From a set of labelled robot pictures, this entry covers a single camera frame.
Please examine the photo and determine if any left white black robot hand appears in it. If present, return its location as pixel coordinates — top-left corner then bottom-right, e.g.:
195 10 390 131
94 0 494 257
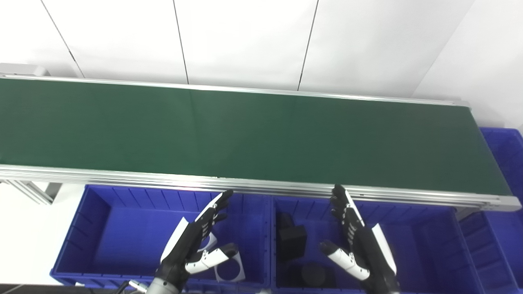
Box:
155 189 239 288

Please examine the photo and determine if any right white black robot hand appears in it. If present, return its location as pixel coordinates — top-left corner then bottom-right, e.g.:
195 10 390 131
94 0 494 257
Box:
320 184 399 294

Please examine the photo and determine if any black block with cylinder part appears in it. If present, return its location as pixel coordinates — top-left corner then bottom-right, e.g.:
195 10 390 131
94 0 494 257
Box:
286 263 337 288
277 212 308 262

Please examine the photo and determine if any blue plastic bin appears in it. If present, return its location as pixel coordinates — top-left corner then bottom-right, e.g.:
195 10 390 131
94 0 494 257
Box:
50 185 273 290
270 196 485 294
458 127 523 290

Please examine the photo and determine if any green conveyor belt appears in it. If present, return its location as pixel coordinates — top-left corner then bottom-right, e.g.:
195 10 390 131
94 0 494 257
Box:
0 79 512 196
0 74 522 212

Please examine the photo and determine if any aluminium conveyor support leg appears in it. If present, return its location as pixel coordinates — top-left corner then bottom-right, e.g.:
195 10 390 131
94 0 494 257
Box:
0 180 62 205

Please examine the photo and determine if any grey conveyor motor housing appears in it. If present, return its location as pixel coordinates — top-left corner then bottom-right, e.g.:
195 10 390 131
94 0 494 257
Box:
0 63 50 77

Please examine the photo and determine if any white square plate with hole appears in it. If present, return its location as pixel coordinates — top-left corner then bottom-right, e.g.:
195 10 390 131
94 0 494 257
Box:
215 251 246 283
198 233 218 252

